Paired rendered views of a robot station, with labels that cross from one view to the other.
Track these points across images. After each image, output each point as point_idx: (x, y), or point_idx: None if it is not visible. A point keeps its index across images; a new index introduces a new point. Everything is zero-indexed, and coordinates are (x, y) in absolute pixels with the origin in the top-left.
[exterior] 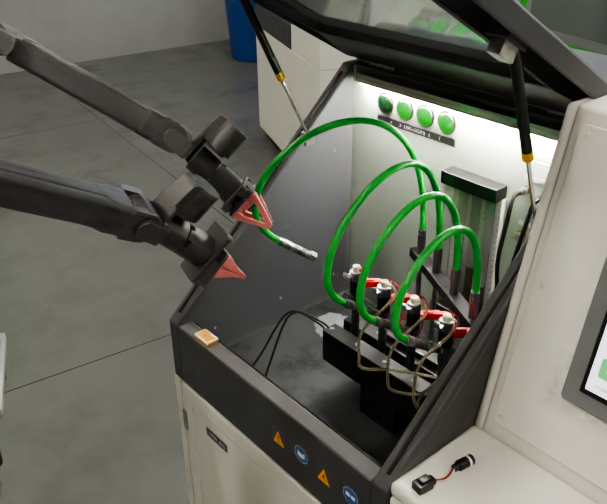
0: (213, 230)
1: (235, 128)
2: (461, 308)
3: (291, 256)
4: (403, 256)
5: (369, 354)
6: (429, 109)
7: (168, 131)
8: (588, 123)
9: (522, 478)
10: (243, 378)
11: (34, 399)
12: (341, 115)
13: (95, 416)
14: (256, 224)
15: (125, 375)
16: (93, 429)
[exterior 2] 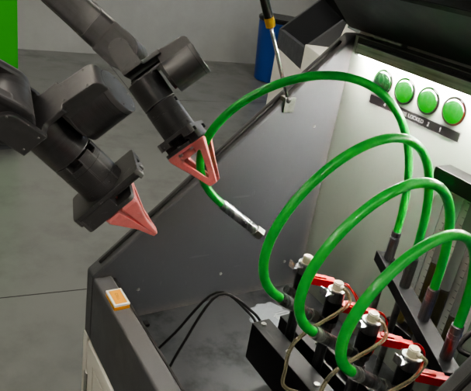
0: (124, 160)
1: (196, 53)
2: (431, 341)
3: (241, 231)
4: (365, 259)
5: (299, 368)
6: (435, 93)
7: (116, 39)
8: None
9: None
10: (140, 360)
11: None
12: (330, 89)
13: (39, 344)
14: (197, 176)
15: (81, 312)
16: (33, 355)
